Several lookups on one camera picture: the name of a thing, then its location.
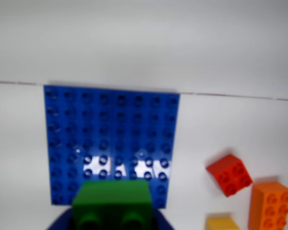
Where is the yellow 2x2 block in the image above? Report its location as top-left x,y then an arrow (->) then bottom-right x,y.
205,212 -> 242,230

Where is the green 2x2 block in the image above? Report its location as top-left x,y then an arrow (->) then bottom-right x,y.
72,180 -> 156,230

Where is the red 2x2 block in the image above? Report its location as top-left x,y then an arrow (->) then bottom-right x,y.
205,153 -> 253,198

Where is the blue 8x8 base plate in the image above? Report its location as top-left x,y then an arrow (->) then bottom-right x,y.
43,85 -> 180,208

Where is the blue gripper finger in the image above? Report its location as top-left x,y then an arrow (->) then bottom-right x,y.
151,207 -> 175,230
45,207 -> 74,230

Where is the orange 2x4 block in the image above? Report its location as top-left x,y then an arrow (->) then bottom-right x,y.
248,181 -> 288,230

